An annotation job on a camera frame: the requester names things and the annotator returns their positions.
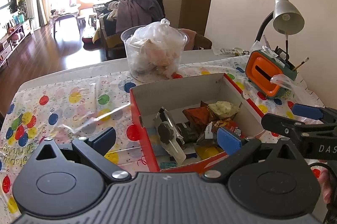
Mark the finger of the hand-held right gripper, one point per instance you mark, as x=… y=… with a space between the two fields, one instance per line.
x=308 y=111
x=279 y=123

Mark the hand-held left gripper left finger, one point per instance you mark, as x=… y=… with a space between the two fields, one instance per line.
x=105 y=140

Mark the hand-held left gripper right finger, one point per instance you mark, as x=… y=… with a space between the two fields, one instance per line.
x=229 y=140

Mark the red snack packet white print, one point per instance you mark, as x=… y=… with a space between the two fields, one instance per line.
x=231 y=125

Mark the yellow snack packet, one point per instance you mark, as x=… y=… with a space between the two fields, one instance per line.
x=209 y=152

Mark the pale green snack packet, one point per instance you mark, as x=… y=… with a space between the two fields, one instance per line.
x=223 y=109

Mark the reddish brown snack packet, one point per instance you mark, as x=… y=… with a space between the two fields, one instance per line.
x=200 y=116

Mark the red cardboard box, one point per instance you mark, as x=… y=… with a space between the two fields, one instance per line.
x=143 y=139

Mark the long silver snack packet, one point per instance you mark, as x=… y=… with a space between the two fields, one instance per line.
x=175 y=150

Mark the person's right hand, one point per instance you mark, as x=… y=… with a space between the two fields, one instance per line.
x=326 y=184

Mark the small clear plastic bag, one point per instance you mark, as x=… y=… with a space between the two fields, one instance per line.
x=283 y=81

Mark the paint brush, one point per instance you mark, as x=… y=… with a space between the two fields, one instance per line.
x=301 y=64

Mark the orange green desk organizer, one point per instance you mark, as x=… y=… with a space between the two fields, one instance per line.
x=259 y=76

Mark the balloon print tablecloth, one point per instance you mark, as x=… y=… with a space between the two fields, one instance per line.
x=52 y=87

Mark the flat white packet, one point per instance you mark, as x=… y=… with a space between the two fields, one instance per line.
x=229 y=52

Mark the grey desk lamp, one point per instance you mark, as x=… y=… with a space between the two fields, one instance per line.
x=287 y=15

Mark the red floor cushion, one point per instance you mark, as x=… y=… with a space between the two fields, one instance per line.
x=89 y=39

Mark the clear plastic tub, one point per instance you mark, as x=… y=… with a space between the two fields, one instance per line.
x=126 y=39

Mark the pink cloth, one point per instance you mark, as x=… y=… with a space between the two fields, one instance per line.
x=191 y=36

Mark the white plastic bag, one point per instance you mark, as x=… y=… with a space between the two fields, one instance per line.
x=158 y=42

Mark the dark sofa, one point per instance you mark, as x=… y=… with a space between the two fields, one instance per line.
x=105 y=26

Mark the small white stool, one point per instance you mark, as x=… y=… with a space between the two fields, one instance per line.
x=81 y=22
x=92 y=19

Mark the wooden coffee table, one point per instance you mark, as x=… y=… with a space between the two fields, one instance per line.
x=64 y=14

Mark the pile of grey clothes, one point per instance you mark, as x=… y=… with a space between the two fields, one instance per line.
x=137 y=10

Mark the wooden television cabinet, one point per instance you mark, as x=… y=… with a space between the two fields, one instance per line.
x=13 y=39

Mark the white standing air conditioner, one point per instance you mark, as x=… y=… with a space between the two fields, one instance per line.
x=31 y=0

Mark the flat screen television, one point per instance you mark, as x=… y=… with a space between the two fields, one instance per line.
x=8 y=1

